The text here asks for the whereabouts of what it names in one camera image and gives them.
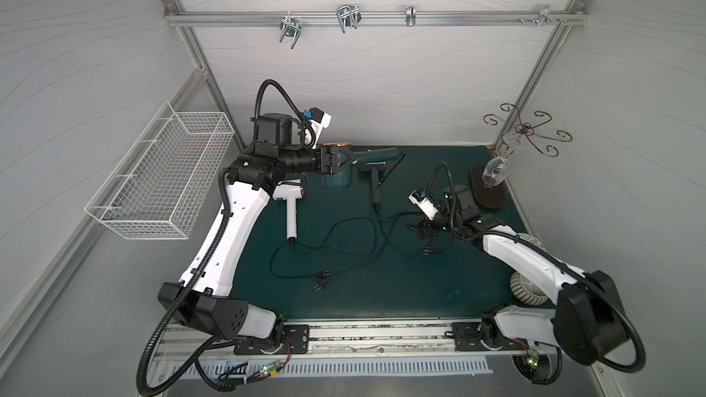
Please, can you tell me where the green hair dryer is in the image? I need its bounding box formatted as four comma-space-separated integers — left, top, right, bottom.
321, 148, 401, 190

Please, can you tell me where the green dryer black cord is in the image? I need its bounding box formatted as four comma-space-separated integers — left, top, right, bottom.
370, 153, 459, 258

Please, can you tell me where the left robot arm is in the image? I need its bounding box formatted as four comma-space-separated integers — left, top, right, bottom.
136, 79, 358, 396

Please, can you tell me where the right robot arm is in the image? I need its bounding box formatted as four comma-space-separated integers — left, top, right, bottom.
408, 183, 647, 373

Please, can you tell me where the grey hair dryer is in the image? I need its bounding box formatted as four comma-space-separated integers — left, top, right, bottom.
359, 162, 387, 213

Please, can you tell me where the white hair dryer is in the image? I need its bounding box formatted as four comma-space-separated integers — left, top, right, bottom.
272, 179, 304, 246

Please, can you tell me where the green table mat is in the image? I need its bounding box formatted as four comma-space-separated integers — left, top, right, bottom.
230, 146, 515, 320

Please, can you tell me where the black ornate jewelry stand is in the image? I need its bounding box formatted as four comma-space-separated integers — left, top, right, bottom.
470, 102, 574, 210

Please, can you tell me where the metal hook clamp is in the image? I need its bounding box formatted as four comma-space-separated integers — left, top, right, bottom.
518, 6, 568, 28
406, 5, 417, 28
336, 4, 361, 33
279, 15, 303, 50

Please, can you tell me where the grey dryer black cord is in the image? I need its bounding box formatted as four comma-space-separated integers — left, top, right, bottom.
371, 205, 420, 266

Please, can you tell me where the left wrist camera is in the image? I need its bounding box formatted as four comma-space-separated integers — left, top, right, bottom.
303, 108, 332, 147

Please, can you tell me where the aluminium top rail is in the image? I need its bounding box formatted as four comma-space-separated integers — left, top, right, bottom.
165, 8, 590, 28

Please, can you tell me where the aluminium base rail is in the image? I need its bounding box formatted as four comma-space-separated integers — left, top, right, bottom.
153, 316, 608, 362

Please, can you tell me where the white wire basket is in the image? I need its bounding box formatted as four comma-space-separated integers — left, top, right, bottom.
85, 101, 235, 240

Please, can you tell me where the white slotted cable duct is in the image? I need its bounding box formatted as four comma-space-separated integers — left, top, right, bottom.
202, 356, 494, 379

